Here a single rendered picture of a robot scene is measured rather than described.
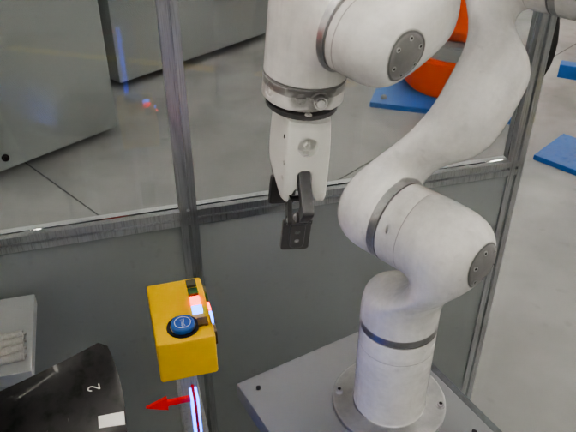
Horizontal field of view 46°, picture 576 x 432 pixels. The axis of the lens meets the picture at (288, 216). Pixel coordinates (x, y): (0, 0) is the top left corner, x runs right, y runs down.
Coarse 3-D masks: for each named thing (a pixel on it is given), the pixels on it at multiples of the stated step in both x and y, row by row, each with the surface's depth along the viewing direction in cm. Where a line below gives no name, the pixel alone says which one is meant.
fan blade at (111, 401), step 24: (72, 360) 91; (96, 360) 91; (24, 384) 89; (48, 384) 89; (72, 384) 89; (120, 384) 89; (0, 408) 87; (24, 408) 86; (48, 408) 86; (72, 408) 86; (96, 408) 87; (120, 408) 87
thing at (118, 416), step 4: (120, 412) 87; (100, 416) 86; (104, 416) 86; (108, 416) 86; (112, 416) 86; (116, 416) 86; (120, 416) 86; (100, 420) 86; (104, 420) 86; (108, 420) 86; (112, 420) 86; (116, 420) 86; (120, 420) 86; (124, 420) 86; (100, 424) 85; (104, 424) 85; (108, 424) 85; (112, 424) 86; (116, 424) 86; (120, 424) 86
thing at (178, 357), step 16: (160, 288) 124; (176, 288) 124; (160, 304) 120; (176, 304) 120; (160, 320) 117; (208, 320) 117; (160, 336) 114; (176, 336) 114; (192, 336) 114; (208, 336) 114; (160, 352) 113; (176, 352) 114; (192, 352) 115; (208, 352) 116; (160, 368) 115; (176, 368) 116; (192, 368) 117; (208, 368) 118
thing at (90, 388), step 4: (96, 380) 89; (100, 380) 89; (84, 384) 89; (88, 384) 89; (92, 384) 89; (96, 384) 89; (100, 384) 89; (84, 388) 88; (88, 388) 88; (92, 388) 88; (96, 388) 88; (100, 388) 88; (104, 388) 88; (84, 392) 88; (88, 392) 88; (92, 392) 88; (96, 392) 88; (100, 392) 88; (104, 392) 88; (84, 396) 88; (88, 396) 88
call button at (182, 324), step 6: (174, 318) 116; (180, 318) 116; (186, 318) 116; (192, 318) 116; (174, 324) 115; (180, 324) 115; (186, 324) 115; (192, 324) 115; (174, 330) 114; (180, 330) 114; (186, 330) 114; (192, 330) 115
